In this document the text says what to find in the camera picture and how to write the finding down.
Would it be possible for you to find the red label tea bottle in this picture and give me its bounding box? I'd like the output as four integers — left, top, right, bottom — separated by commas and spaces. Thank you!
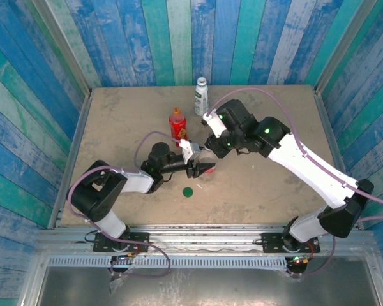
168, 113, 188, 143

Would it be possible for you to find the clear red label bottle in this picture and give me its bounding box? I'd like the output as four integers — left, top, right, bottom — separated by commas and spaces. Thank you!
197, 149, 217, 175

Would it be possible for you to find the shiny metal panel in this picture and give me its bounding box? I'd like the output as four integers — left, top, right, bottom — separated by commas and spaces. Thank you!
19, 254, 383, 306

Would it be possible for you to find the slotted grey cable duct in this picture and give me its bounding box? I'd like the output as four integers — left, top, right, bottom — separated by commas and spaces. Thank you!
47, 256, 288, 269

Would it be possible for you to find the aluminium front rail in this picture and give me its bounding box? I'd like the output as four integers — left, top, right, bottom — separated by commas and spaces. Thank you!
36, 224, 376, 256

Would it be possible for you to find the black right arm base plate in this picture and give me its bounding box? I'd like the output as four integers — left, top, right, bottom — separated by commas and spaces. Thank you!
262, 232, 320, 254

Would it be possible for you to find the aluminium table side rail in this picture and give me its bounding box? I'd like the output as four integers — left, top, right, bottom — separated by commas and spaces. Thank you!
314, 89, 364, 230
47, 91, 93, 230

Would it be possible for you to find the black round foot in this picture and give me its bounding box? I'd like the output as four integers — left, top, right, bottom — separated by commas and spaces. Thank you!
289, 263, 309, 278

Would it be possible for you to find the small circuit board with LEDs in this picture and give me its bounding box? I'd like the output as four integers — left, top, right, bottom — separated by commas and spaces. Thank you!
287, 254, 310, 265
110, 253, 138, 267

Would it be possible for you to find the clear plastic piece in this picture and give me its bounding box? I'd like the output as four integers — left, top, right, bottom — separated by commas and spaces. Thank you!
108, 270, 130, 294

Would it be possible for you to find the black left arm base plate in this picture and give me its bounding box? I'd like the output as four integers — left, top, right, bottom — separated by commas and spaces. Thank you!
93, 231, 150, 253

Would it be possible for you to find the aluminium corner post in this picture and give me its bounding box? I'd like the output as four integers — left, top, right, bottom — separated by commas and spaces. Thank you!
31, 0, 93, 96
314, 0, 383, 93

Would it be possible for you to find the white green label bottle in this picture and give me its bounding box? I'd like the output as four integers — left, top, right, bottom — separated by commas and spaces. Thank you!
194, 77, 209, 116

